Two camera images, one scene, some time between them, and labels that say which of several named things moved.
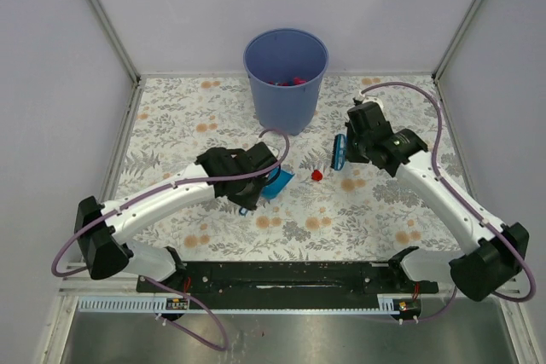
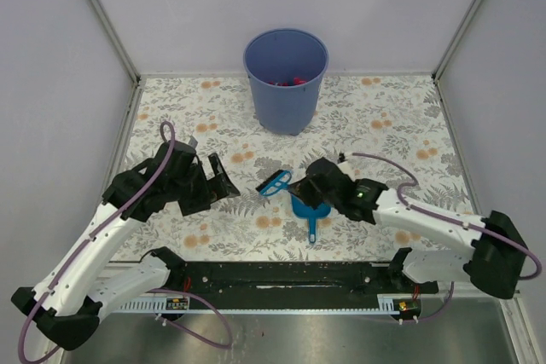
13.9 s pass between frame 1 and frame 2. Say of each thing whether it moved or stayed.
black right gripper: moved
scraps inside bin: stayed
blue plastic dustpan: moved
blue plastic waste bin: stayed
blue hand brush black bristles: moved
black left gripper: moved
